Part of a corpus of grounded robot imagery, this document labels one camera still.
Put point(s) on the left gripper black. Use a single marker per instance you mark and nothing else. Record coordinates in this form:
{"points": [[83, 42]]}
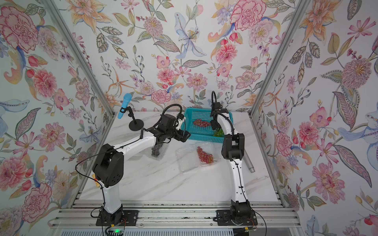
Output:
{"points": [[179, 136]]}

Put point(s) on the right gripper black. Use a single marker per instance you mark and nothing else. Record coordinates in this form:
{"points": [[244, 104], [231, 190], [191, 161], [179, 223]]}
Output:
{"points": [[214, 126]]}

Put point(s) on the clear clamshell container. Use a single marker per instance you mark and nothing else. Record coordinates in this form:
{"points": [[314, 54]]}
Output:
{"points": [[162, 152], [188, 159]]}

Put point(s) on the green grape bunch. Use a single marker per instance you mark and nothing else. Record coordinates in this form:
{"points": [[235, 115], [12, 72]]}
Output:
{"points": [[219, 133]]}

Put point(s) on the black grape bunch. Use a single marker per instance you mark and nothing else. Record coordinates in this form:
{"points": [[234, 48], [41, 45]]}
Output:
{"points": [[155, 150]]}

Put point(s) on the teal plastic mesh basket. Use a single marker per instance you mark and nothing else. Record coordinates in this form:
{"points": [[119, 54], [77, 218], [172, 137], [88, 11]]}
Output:
{"points": [[207, 134]]}

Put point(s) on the red grape bunch front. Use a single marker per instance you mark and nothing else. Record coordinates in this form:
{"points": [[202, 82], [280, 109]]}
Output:
{"points": [[205, 157]]}

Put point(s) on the red grape bunch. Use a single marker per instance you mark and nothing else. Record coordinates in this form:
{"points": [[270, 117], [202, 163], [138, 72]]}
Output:
{"points": [[201, 123], [205, 157]]}

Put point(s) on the red grape bunch back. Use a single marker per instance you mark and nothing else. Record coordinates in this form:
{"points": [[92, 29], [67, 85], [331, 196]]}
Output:
{"points": [[201, 123]]}

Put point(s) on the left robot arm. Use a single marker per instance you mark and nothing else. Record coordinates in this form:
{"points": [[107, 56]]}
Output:
{"points": [[109, 164]]}

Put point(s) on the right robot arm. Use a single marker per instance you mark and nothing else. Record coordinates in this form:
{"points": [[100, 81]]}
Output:
{"points": [[233, 151]]}

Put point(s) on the black microphone stand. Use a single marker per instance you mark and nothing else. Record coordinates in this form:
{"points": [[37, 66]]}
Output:
{"points": [[135, 124]]}

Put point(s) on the blue microphone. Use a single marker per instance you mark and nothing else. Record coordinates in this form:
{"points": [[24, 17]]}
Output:
{"points": [[126, 100]]}

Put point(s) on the grey microphone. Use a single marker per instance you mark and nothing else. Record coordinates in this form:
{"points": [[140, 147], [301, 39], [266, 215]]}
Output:
{"points": [[249, 164]]}

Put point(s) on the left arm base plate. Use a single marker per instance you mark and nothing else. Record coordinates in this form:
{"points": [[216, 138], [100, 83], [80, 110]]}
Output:
{"points": [[130, 218]]}

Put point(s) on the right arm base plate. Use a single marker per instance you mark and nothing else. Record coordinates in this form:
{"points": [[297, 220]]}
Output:
{"points": [[227, 218]]}

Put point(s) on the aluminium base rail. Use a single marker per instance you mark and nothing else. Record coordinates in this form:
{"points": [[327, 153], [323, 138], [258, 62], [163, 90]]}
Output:
{"points": [[174, 214]]}

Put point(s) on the right aluminium frame post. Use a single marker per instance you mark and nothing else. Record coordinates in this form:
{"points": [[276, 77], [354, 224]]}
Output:
{"points": [[294, 23]]}

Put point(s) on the aluminium frame post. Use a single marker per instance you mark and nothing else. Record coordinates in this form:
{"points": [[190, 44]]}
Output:
{"points": [[294, 23], [68, 37]]}

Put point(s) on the left aluminium frame post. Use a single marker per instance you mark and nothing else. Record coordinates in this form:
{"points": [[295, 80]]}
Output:
{"points": [[68, 37]]}

